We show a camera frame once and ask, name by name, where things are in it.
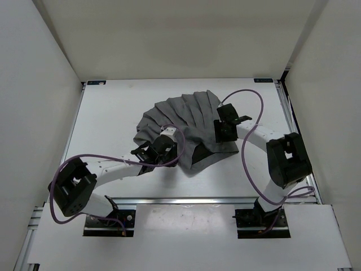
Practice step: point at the right blue corner label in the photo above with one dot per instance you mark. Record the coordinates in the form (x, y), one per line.
(263, 80)

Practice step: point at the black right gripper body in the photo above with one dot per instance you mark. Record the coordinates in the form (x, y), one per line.
(220, 132)

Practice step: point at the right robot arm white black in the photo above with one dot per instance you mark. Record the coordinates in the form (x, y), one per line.
(287, 158)

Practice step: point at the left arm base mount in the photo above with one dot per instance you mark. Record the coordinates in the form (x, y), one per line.
(123, 226)

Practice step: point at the left blue corner label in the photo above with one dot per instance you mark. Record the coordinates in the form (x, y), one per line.
(96, 82)

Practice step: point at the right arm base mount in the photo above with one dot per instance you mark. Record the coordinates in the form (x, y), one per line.
(255, 223)

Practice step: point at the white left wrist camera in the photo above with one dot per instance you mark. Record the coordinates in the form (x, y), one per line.
(170, 132)

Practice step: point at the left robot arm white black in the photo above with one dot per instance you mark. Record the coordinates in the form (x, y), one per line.
(72, 189)

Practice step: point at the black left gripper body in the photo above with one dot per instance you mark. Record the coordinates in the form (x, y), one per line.
(170, 156)

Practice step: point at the blue corner label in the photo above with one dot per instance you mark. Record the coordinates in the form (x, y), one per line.
(96, 82)
(263, 80)

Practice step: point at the grey pleated skirt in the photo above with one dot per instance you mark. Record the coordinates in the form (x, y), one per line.
(194, 115)

